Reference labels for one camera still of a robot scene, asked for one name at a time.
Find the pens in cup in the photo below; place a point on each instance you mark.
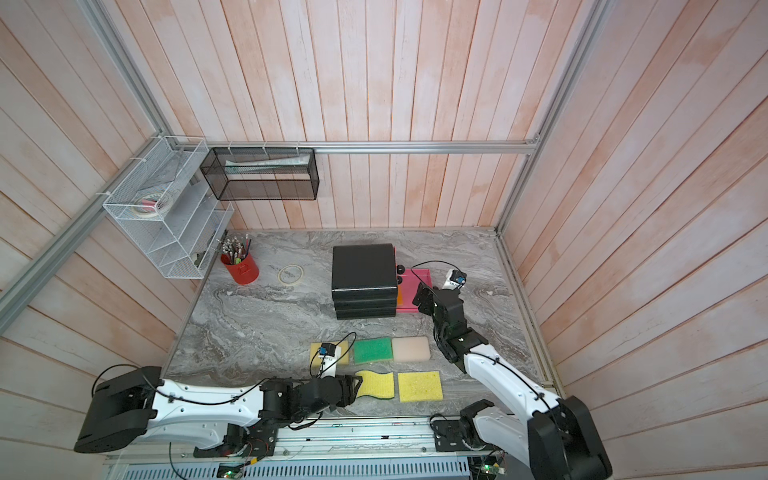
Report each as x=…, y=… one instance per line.
x=235, y=249

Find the tape roll in shelf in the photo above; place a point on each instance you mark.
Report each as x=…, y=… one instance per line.
x=151, y=205

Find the white wire shelf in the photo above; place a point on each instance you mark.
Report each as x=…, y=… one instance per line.
x=183, y=243

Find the black mesh basket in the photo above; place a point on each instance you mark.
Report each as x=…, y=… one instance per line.
x=262, y=173

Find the dull yellow sponge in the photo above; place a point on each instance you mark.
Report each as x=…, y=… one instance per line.
x=318, y=355

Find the tape roll on table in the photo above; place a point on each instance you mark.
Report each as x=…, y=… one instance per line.
x=290, y=275

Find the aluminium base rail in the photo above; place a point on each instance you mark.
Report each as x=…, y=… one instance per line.
x=345, y=439

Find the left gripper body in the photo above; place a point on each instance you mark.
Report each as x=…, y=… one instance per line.
x=347, y=393

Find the bright yellow sponge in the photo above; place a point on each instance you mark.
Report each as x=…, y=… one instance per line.
x=420, y=387

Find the beige sponge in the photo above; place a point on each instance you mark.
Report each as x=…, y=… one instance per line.
x=410, y=349

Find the aluminium frame crossbar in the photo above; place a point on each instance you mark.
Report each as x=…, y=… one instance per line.
x=378, y=147

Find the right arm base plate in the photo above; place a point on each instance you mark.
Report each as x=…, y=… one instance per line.
x=453, y=435

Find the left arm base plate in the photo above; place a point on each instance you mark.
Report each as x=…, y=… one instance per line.
x=257, y=441

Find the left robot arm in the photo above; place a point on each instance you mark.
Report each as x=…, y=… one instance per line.
x=141, y=406

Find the yellow dark green sponge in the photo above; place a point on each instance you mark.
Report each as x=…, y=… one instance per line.
x=376, y=385

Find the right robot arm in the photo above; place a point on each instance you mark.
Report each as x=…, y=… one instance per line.
x=555, y=437

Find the red pen cup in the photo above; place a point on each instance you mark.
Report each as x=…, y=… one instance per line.
x=243, y=271

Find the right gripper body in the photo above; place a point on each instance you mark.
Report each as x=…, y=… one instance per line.
x=430, y=306

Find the black drawer cabinet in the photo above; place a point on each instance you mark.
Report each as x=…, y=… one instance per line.
x=364, y=281

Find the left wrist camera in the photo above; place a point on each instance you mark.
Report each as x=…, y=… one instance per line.
x=330, y=355

